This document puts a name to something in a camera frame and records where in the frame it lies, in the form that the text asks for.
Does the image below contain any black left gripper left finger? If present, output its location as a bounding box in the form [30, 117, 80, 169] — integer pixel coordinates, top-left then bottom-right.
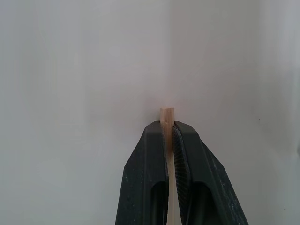
[114, 120, 170, 225]

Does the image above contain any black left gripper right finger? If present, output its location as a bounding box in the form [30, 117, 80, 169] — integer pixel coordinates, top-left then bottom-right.
[172, 120, 249, 225]

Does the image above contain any wooden chopstick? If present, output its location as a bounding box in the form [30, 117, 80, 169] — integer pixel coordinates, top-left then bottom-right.
[160, 107, 182, 225]

